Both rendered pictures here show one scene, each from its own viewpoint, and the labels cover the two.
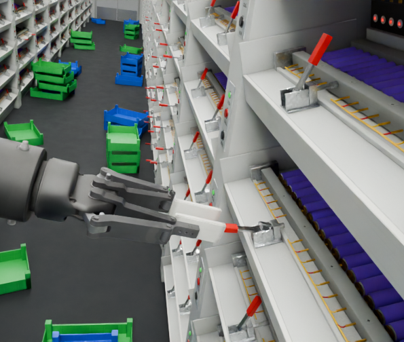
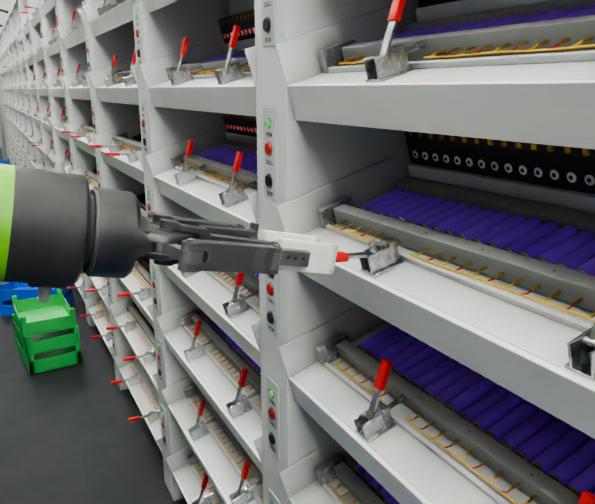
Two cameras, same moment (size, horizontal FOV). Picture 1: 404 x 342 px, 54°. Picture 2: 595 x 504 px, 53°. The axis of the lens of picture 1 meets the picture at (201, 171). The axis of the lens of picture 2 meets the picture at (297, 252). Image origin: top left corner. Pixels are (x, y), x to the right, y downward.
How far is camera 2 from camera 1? 23 cm
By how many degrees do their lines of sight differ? 18
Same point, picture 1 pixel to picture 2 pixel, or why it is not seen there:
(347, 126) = (461, 67)
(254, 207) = (345, 248)
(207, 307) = (295, 443)
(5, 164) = (46, 188)
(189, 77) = (160, 166)
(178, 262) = (203, 444)
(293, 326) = (470, 317)
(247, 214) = not seen: hidden behind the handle
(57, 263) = not seen: outside the picture
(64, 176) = (125, 201)
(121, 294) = not seen: outside the picture
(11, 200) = (65, 237)
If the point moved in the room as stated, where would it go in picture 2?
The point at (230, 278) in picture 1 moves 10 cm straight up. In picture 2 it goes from (324, 377) to (325, 309)
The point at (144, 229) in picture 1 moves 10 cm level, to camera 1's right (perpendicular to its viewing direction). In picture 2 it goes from (249, 252) to (358, 245)
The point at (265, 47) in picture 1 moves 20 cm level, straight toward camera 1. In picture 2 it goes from (306, 46) to (344, 32)
